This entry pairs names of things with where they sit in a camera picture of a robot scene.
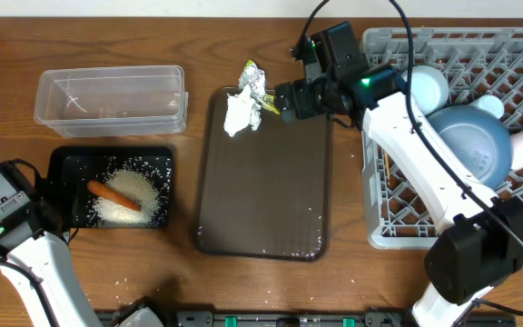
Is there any orange carrot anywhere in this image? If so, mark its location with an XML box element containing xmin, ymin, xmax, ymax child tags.
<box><xmin>86</xmin><ymin>180</ymin><xmax>141</xmax><ymax>212</ymax></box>

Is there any yellow snack packet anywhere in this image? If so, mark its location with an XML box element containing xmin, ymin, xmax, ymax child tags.
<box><xmin>261</xmin><ymin>94</ymin><xmax>280</xmax><ymax>114</ymax></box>

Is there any light blue bowl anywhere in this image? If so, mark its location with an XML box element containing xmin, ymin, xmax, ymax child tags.
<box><xmin>411</xmin><ymin>65</ymin><xmax>449</xmax><ymax>116</ymax></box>

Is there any silver foil wrapper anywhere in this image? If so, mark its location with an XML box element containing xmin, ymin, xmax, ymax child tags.
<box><xmin>239</xmin><ymin>60</ymin><xmax>266</xmax><ymax>98</ymax></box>

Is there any pile of white rice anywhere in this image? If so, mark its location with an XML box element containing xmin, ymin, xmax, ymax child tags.
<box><xmin>83</xmin><ymin>156</ymin><xmax>173</xmax><ymax>228</ymax></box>

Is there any white napkin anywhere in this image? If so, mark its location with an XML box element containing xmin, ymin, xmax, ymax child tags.
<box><xmin>223</xmin><ymin>85</ymin><xmax>262</xmax><ymax>137</ymax></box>

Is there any dark blue plate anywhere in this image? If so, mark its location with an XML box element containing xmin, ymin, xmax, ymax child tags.
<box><xmin>428</xmin><ymin>105</ymin><xmax>512</xmax><ymax>189</ymax></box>

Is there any light blue cup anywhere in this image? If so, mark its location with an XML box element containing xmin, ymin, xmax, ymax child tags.
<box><xmin>470</xmin><ymin>94</ymin><xmax>505</xmax><ymax>119</ymax></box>

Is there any wooden chopstick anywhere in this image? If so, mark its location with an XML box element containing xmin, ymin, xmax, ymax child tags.
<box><xmin>383</xmin><ymin>151</ymin><xmax>390</xmax><ymax>180</ymax></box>

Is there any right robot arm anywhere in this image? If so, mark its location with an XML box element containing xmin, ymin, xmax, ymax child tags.
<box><xmin>275</xmin><ymin>64</ymin><xmax>523</xmax><ymax>326</ymax></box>

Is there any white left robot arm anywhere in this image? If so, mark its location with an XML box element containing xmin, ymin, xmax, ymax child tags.
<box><xmin>0</xmin><ymin>172</ymin><xmax>102</xmax><ymax>326</ymax></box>

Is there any grey dishwasher rack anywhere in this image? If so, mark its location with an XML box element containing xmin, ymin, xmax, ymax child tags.
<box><xmin>361</xmin><ymin>27</ymin><xmax>523</xmax><ymax>250</ymax></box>

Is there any black rectangular tray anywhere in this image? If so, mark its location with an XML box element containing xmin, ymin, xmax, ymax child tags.
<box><xmin>47</xmin><ymin>146</ymin><xmax>174</xmax><ymax>228</ymax></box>

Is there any clear plastic bin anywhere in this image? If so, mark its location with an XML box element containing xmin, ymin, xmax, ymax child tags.
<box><xmin>34</xmin><ymin>65</ymin><xmax>188</xmax><ymax>138</ymax></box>

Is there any brown serving tray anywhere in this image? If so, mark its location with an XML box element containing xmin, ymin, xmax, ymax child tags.
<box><xmin>193</xmin><ymin>87</ymin><xmax>333</xmax><ymax>262</ymax></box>

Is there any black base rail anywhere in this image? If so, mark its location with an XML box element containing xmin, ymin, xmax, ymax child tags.
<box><xmin>96</xmin><ymin>311</ymin><xmax>517</xmax><ymax>327</ymax></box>

